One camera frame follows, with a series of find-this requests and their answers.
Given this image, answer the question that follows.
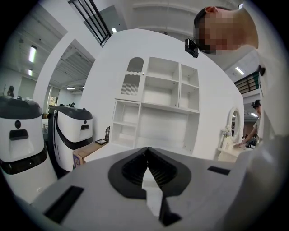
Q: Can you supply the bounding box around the white flower bouquet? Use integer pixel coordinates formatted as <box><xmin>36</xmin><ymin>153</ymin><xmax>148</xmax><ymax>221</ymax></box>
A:
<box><xmin>222</xmin><ymin>125</ymin><xmax>233</xmax><ymax>138</ymax></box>

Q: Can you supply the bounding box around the white cabinet with shelves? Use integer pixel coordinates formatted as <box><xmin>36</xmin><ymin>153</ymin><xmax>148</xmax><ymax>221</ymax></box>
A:
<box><xmin>111</xmin><ymin>56</ymin><xmax>201</xmax><ymax>156</ymax></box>

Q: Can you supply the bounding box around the brown cardboard box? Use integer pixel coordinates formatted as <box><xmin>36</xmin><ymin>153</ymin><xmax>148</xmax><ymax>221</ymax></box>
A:
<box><xmin>72</xmin><ymin>141</ymin><xmax>108</xmax><ymax>169</ymax></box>

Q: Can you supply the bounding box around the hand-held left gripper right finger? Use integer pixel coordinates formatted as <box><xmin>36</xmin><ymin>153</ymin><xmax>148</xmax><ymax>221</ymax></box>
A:
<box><xmin>148</xmin><ymin>147</ymin><xmax>246</xmax><ymax>231</ymax></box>

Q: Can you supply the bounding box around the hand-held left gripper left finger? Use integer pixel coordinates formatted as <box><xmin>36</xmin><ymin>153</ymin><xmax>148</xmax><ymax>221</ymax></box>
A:
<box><xmin>31</xmin><ymin>147</ymin><xmax>163</xmax><ymax>231</ymax></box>

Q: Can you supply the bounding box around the white and black robot machine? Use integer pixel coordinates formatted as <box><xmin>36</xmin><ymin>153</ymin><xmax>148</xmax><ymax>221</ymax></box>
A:
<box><xmin>0</xmin><ymin>96</ymin><xmax>58</xmax><ymax>203</ymax></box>
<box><xmin>48</xmin><ymin>105</ymin><xmax>94</xmax><ymax>172</ymax></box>

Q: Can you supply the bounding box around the black head-mounted camera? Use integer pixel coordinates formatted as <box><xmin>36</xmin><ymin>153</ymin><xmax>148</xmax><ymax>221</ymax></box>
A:
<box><xmin>184</xmin><ymin>38</ymin><xmax>199</xmax><ymax>58</ymax></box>

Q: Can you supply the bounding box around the black balcony railing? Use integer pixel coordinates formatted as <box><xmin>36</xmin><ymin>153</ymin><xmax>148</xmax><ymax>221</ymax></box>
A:
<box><xmin>233</xmin><ymin>71</ymin><xmax>260</xmax><ymax>95</ymax></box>
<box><xmin>67</xmin><ymin>0</ymin><xmax>112</xmax><ymax>47</ymax></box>

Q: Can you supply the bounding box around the person's head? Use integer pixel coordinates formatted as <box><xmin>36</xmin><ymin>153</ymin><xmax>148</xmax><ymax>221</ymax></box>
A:
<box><xmin>193</xmin><ymin>6</ymin><xmax>259</xmax><ymax>54</ymax></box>

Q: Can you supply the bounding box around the white vanity table with mirror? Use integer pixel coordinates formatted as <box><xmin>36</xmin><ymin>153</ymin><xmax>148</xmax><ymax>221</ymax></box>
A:
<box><xmin>218</xmin><ymin>107</ymin><xmax>257</xmax><ymax>162</ymax></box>

